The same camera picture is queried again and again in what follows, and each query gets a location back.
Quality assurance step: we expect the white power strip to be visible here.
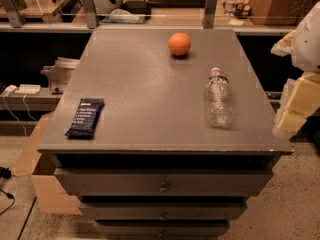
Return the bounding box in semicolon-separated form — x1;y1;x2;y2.
15;84;41;95

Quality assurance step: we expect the small bottle on shelf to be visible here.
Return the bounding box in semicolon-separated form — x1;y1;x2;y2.
223;0;238;16

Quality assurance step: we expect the clear plastic water bottle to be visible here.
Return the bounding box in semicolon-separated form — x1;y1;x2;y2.
206;67;233;128

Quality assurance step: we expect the black floor cable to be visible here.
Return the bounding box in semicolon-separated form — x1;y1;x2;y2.
0;166;16;216

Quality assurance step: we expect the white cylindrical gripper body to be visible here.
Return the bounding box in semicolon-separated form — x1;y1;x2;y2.
291;2;320;72

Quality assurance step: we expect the orange fruit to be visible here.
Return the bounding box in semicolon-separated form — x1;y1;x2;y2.
168;33;191;56

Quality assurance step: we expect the grey drawer cabinet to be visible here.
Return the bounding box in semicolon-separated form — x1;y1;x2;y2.
39;29;291;237

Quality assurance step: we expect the black device on shelf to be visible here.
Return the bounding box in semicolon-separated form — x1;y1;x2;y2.
121;0;151;18

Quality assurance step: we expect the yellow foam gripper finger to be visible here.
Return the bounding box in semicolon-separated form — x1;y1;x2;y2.
271;30;295;57
272;72;320;139

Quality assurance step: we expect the white plastic bracket part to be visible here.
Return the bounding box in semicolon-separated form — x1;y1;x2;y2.
41;57;79;93

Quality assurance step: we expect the cardboard box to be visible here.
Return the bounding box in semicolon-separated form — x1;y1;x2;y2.
13;112;81;215

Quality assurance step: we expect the dark blue rxbar wrapper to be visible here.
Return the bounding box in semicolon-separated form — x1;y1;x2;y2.
65;98;104;139

